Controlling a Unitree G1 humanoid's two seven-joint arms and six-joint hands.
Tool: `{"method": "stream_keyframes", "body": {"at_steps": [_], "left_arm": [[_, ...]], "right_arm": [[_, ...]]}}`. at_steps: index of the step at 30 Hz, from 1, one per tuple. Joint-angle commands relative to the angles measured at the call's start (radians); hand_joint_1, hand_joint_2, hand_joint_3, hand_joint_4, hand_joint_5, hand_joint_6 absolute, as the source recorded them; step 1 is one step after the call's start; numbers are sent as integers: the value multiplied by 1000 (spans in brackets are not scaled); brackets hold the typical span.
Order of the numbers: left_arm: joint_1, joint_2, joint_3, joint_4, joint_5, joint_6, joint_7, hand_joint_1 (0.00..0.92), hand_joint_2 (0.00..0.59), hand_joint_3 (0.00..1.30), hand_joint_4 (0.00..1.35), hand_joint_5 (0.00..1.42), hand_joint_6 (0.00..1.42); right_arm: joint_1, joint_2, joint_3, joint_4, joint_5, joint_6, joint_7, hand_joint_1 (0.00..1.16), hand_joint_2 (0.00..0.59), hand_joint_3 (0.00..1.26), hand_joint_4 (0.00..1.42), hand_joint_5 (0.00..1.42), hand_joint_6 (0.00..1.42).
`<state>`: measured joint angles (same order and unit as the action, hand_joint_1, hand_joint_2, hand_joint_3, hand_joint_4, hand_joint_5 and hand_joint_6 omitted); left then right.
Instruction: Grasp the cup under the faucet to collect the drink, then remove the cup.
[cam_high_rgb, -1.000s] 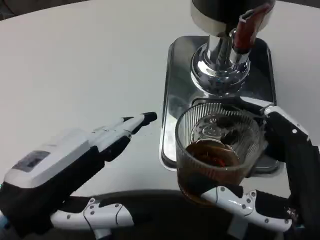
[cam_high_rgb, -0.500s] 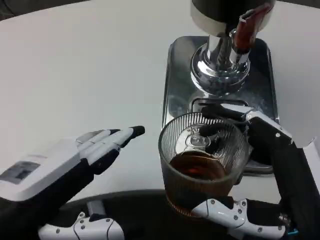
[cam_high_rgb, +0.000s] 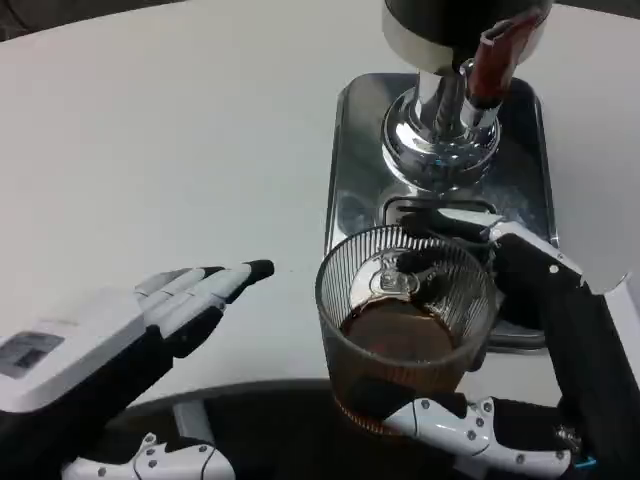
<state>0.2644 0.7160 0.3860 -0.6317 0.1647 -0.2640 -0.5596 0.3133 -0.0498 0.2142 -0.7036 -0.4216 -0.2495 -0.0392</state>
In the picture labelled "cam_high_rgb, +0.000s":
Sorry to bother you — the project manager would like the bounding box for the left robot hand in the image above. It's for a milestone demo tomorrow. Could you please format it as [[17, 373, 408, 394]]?
[[0, 258, 276, 480]]

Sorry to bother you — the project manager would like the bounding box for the white table leg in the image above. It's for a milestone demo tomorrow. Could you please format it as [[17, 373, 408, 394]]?
[[172, 399, 212, 444]]

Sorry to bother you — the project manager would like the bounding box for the red-handled dispenser tap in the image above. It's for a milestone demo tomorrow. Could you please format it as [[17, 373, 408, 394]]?
[[457, 9, 544, 127]]

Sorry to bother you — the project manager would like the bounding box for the steel drip tray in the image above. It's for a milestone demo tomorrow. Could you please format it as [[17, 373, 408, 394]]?
[[324, 72, 559, 352]]

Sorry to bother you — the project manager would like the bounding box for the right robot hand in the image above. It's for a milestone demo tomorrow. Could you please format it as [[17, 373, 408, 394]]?
[[349, 209, 640, 480]]

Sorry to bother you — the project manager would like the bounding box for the slotted drip tray grid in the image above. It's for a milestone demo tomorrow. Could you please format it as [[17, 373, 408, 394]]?
[[384, 198, 504, 232]]

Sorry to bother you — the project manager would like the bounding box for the steel drink dispenser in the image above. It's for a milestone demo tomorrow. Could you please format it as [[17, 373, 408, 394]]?
[[380, 0, 549, 190]]

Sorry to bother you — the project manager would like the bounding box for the clear ribbed glass cup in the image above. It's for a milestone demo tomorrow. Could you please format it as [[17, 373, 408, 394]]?
[[314, 224, 502, 434]]

